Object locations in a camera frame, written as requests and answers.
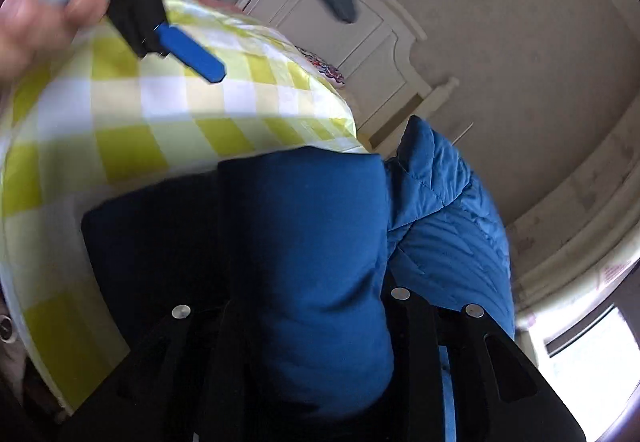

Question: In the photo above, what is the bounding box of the blue down jacket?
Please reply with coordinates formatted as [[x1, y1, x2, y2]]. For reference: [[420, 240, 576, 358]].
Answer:
[[81, 115, 517, 442]]

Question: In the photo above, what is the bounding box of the window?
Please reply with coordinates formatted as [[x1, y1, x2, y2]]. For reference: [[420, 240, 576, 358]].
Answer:
[[520, 302, 640, 442]]

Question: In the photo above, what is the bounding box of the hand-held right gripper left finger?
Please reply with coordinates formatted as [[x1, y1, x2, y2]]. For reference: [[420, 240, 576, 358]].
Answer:
[[57, 303, 251, 442]]

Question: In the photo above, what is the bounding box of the yellow white checked blanket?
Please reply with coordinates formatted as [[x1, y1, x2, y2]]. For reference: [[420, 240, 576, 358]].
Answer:
[[0, 0, 372, 417]]

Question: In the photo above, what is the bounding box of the person's left hand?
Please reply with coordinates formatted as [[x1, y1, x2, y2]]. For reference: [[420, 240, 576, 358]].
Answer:
[[0, 0, 110, 86]]

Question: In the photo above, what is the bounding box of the white wooden headboard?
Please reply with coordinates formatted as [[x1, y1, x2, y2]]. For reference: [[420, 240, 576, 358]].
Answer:
[[234, 0, 461, 149]]

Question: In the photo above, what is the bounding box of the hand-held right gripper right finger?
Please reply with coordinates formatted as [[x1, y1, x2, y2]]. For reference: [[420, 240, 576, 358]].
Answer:
[[380, 286, 587, 442]]

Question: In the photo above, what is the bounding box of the floral patterned pillow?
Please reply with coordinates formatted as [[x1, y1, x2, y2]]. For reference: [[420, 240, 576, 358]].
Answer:
[[294, 46, 347, 88]]

